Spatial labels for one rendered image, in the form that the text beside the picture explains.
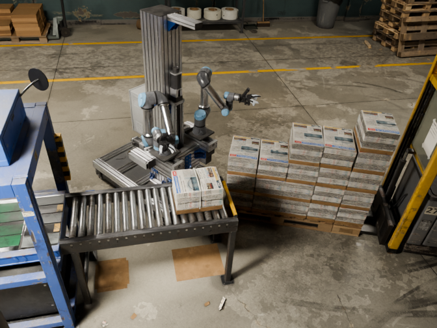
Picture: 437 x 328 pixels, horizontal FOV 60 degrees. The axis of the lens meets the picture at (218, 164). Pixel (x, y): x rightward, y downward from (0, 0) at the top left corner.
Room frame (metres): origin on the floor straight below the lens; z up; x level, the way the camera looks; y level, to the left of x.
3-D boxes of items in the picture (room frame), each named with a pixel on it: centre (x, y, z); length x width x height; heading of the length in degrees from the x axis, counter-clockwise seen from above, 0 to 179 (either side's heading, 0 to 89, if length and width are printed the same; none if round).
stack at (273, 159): (3.04, -0.69, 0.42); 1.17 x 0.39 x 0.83; 84
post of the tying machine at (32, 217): (1.58, 1.11, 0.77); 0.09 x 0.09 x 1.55; 15
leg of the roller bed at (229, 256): (2.11, -0.15, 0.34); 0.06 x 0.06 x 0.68; 15
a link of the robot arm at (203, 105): (3.45, 0.19, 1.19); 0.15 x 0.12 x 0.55; 168
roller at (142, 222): (2.17, 0.60, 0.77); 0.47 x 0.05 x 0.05; 15
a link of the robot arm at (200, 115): (3.33, 0.22, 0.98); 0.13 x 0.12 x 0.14; 168
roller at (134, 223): (2.15, 0.66, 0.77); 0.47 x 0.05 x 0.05; 15
